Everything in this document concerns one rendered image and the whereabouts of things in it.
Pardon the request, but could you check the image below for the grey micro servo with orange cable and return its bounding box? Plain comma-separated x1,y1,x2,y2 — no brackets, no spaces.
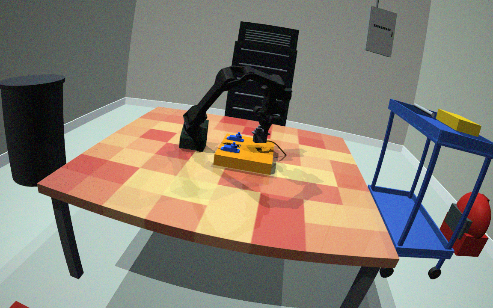
252,125,287,155

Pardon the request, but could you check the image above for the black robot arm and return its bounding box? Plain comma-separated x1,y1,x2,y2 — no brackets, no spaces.
183,65,292,138

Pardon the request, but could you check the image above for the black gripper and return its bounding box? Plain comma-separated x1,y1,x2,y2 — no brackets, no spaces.
253,99,282,133

